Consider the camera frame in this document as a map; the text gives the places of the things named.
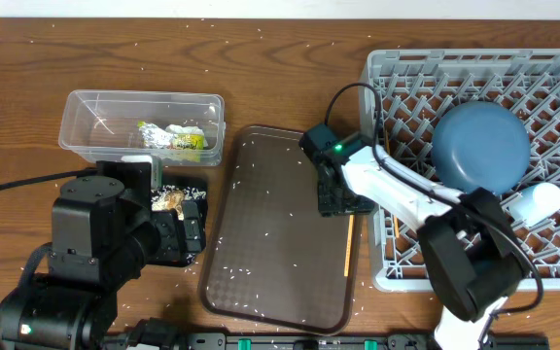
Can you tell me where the brown food chunk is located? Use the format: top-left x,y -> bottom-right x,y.
152,190 -> 186,219

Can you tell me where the large blue plate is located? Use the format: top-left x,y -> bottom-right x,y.
431,101 -> 530,195

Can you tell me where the spilled white rice pile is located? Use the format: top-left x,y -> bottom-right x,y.
151,185 -> 207,200

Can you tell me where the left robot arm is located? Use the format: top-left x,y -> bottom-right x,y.
0,161 -> 208,349

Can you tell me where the yellow snack wrapper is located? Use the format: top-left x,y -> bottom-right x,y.
170,133 -> 207,151

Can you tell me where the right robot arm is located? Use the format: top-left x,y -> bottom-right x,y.
299,123 -> 529,349

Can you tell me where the dark brown serving tray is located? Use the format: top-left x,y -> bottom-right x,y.
198,126 -> 360,334

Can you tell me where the foil ball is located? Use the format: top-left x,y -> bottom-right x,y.
137,122 -> 173,149

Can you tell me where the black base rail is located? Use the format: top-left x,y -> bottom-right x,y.
102,318 -> 550,350

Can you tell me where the grey plastic dishwasher rack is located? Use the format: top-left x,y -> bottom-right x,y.
358,48 -> 560,294

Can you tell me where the black plastic tray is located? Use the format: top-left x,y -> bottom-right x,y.
162,175 -> 207,267

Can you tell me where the wooden chopstick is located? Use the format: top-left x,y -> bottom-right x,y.
343,215 -> 355,277
383,130 -> 400,238

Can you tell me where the light blue plastic cup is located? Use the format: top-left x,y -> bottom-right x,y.
508,183 -> 560,227

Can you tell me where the clear plastic bin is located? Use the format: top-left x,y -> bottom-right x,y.
58,89 -> 226,166

